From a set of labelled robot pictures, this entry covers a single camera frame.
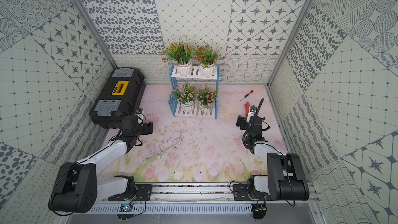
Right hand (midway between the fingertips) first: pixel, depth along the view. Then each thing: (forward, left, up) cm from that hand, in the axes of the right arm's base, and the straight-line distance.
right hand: (247, 117), depth 92 cm
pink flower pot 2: (+10, +25, +8) cm, 28 cm away
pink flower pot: (+9, +37, +9) cm, 39 cm away
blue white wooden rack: (+39, +31, -7) cm, 51 cm away
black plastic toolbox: (+7, +77, +10) cm, 78 cm away
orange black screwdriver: (+28, -8, -9) cm, 31 cm away
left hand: (-4, +59, +1) cm, 60 cm away
